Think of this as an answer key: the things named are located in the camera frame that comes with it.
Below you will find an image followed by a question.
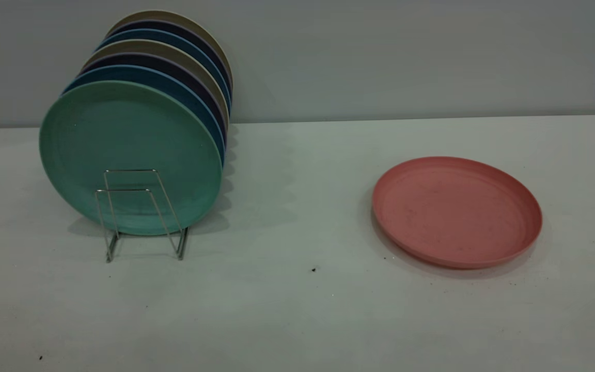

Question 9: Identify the green plate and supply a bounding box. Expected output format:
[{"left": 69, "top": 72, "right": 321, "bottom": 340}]
[{"left": 39, "top": 80, "right": 224, "bottom": 237}]

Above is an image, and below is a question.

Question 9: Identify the metal wire plate rack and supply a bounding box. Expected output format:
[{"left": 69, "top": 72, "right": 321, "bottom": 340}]
[{"left": 95, "top": 168, "right": 190, "bottom": 263}]

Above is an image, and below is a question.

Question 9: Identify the blue plate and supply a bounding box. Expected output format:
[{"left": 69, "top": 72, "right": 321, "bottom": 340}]
[
  {"left": 61, "top": 65, "right": 226, "bottom": 166},
  {"left": 96, "top": 28, "right": 232, "bottom": 113}
]

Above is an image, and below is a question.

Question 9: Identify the beige plate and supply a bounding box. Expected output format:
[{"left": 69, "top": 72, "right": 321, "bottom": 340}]
[
  {"left": 106, "top": 10, "right": 234, "bottom": 89},
  {"left": 82, "top": 39, "right": 230, "bottom": 130}
]

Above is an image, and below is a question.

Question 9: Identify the pink plate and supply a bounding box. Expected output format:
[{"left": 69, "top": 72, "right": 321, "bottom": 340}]
[{"left": 372, "top": 156, "right": 543, "bottom": 270}]

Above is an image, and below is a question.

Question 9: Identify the dark purple plate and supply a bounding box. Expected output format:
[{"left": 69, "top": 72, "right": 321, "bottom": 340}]
[
  {"left": 106, "top": 20, "right": 233, "bottom": 100},
  {"left": 81, "top": 52, "right": 228, "bottom": 146}
]

